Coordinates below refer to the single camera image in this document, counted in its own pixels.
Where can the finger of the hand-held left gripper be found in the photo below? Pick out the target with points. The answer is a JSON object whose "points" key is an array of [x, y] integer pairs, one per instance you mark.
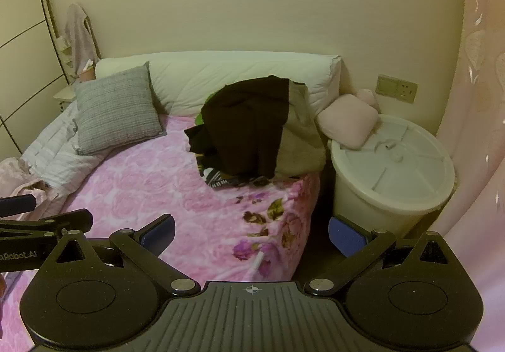
{"points": [[47, 224], [15, 205]]}

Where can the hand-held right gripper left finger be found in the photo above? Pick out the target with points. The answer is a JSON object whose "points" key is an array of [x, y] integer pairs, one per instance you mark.
{"points": [[159, 237]]}

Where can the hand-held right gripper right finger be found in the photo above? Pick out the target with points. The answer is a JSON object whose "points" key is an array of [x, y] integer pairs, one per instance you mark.
{"points": [[347, 238]]}

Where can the grey and dark brown sweater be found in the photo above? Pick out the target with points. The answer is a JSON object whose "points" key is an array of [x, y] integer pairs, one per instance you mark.
{"points": [[244, 127]]}

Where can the white plastic bucket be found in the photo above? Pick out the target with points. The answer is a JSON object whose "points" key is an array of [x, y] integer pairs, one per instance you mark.
{"points": [[367, 214]]}

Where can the pink rose blanket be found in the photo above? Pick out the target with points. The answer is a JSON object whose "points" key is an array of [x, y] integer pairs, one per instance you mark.
{"points": [[158, 178]]}

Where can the purple floral bed sheet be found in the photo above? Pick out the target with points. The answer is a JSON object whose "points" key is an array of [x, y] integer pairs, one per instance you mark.
{"points": [[292, 218]]}

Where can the pink folded quilt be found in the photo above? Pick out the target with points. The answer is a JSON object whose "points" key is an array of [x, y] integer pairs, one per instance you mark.
{"points": [[51, 155]]}

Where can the black white printed garment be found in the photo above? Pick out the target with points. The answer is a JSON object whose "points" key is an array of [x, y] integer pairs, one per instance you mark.
{"points": [[215, 177]]}

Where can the pink plush toy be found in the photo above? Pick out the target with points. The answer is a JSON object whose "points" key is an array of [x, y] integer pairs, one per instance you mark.
{"points": [[347, 121]]}

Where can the white nightstand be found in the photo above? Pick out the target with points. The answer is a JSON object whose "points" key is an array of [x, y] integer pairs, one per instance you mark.
{"points": [[63, 93]]}

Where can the grey checked pillow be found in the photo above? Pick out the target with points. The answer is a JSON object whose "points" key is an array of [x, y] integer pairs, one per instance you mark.
{"points": [[114, 111]]}

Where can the cream wardrobe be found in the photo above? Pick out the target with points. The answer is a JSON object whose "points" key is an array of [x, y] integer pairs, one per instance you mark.
{"points": [[23, 40]]}

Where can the hanging pale pink towel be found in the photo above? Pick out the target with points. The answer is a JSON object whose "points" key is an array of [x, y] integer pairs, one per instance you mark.
{"points": [[79, 36]]}

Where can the long white pillow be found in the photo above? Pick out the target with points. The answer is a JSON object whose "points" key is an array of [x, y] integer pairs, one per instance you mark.
{"points": [[236, 72]]}

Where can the wall switch plate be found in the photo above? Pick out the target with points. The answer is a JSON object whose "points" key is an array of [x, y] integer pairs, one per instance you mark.
{"points": [[386, 85]]}

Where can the wall socket plate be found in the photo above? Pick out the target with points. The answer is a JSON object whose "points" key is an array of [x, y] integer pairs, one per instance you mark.
{"points": [[406, 91]]}

